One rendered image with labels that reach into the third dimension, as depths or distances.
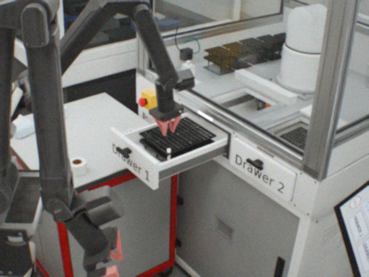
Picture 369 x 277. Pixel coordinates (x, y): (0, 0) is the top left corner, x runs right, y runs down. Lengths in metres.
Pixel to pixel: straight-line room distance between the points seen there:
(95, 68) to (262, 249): 1.21
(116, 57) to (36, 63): 1.72
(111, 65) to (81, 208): 1.63
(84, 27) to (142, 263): 1.34
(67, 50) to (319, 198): 0.91
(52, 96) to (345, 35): 0.83
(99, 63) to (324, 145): 1.35
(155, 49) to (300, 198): 0.68
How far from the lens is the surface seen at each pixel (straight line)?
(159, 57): 1.45
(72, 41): 1.27
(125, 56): 2.61
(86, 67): 2.51
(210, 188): 2.07
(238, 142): 1.79
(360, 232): 1.35
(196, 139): 1.83
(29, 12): 0.82
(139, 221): 2.15
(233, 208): 1.99
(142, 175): 1.74
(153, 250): 2.32
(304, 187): 1.66
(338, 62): 1.44
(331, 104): 1.49
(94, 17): 1.23
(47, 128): 0.93
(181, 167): 1.76
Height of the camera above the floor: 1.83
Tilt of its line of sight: 30 degrees down
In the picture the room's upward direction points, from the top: 2 degrees clockwise
